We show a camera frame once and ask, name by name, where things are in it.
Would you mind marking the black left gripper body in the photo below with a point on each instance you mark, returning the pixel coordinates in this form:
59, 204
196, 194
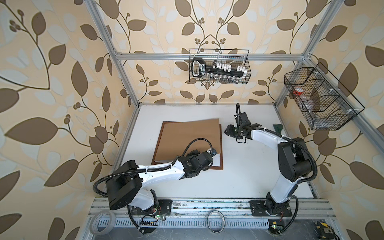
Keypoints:
194, 154

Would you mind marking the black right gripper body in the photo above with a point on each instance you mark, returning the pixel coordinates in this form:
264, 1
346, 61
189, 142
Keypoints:
234, 131

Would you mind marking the mountain landscape photo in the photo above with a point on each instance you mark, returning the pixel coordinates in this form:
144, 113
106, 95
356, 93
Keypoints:
216, 162

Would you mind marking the brown wooden picture frame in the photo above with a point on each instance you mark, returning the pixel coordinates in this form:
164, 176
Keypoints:
221, 144

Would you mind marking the brown cardboard backing board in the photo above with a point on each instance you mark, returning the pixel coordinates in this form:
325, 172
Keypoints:
189, 138

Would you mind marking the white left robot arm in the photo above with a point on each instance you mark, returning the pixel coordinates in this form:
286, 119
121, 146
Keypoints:
128, 185

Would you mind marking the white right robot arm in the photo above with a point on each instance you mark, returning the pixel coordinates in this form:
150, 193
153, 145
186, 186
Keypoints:
296, 164

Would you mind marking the black socket set holder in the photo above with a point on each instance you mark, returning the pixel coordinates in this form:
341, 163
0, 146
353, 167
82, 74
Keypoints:
200, 68

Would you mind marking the red capped clear container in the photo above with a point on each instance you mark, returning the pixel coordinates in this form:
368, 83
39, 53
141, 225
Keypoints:
298, 92

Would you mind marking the clear tape roll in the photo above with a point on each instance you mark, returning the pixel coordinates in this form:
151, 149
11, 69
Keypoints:
95, 222

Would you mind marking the yellow black tape measure right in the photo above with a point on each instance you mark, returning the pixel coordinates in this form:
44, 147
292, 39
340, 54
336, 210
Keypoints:
324, 231

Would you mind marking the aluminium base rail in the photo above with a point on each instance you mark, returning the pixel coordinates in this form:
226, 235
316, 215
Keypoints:
204, 213

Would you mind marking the black wire basket back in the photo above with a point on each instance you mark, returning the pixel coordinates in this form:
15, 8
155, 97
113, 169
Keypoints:
234, 57

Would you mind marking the black wire basket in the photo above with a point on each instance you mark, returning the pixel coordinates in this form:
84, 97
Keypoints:
328, 103
234, 57

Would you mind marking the black wire basket right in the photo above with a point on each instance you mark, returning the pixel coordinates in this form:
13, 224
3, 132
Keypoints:
328, 103

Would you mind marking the aluminium cage frame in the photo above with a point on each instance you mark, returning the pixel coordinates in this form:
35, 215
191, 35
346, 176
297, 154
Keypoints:
344, 38

